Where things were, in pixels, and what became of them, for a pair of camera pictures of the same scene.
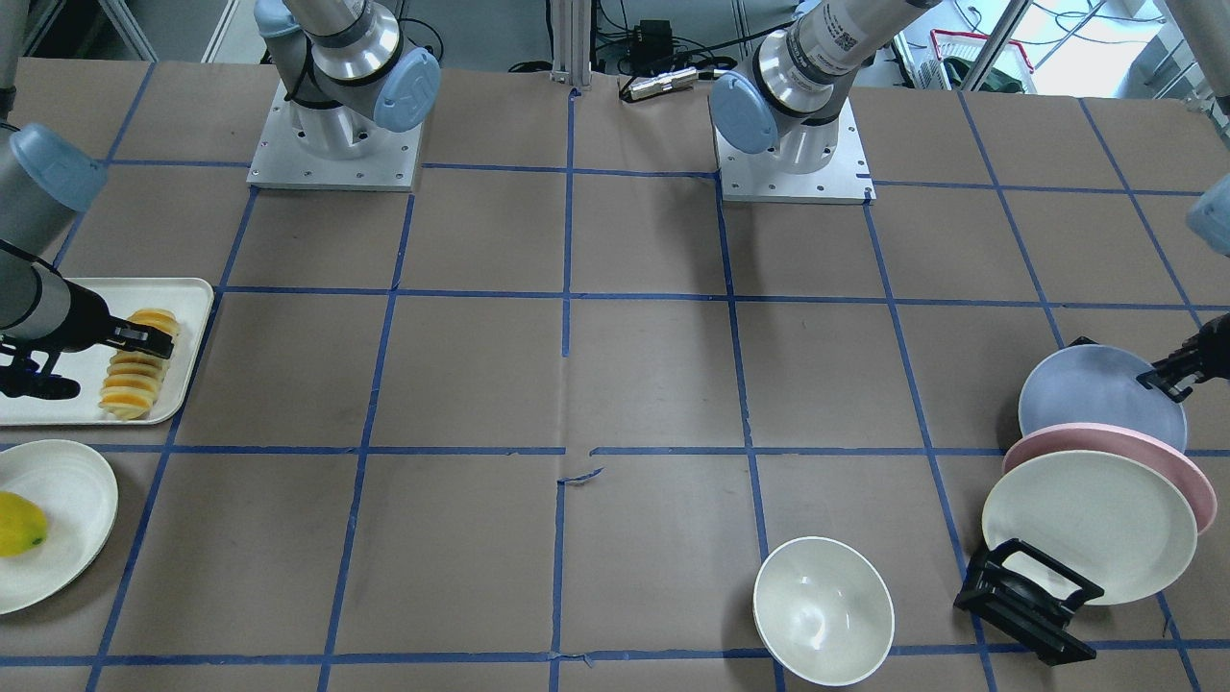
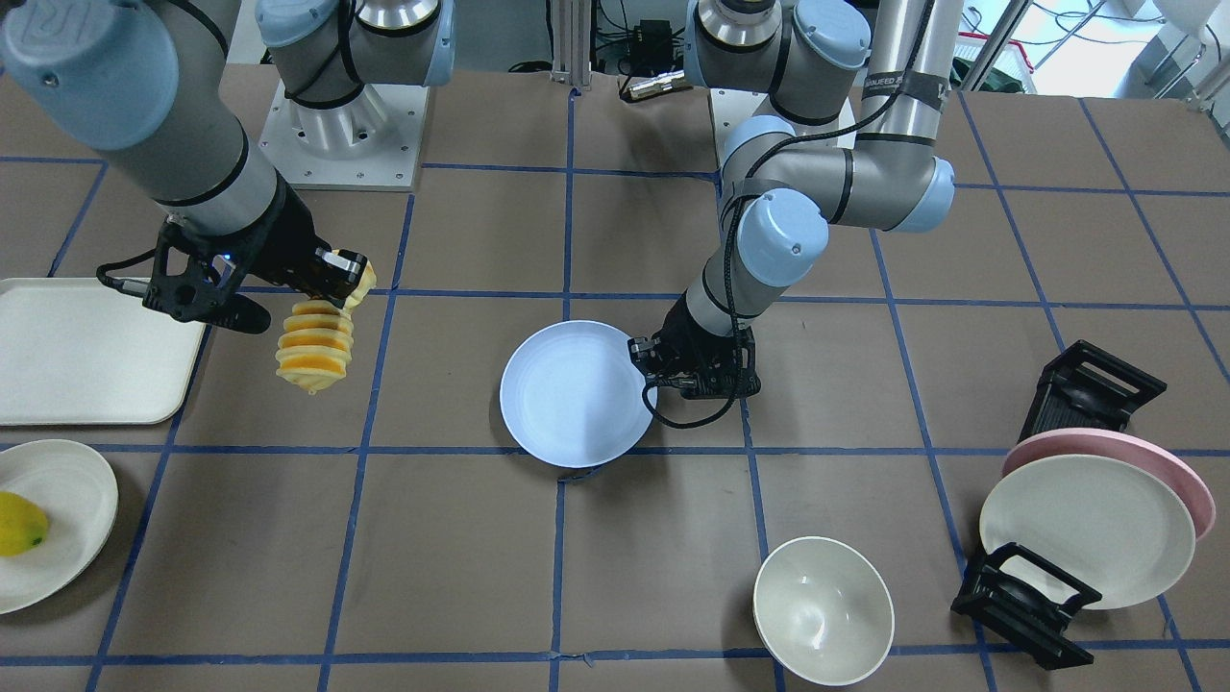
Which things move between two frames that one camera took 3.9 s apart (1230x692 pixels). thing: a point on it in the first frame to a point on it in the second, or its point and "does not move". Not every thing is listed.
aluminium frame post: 572,26 does not move
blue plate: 1096,383 to 573,394
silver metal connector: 664,81 does not move
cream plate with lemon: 78,492 does not move
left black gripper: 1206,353 to 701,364
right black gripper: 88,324 to 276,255
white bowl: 824,610 does not move
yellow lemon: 23,525 does not move
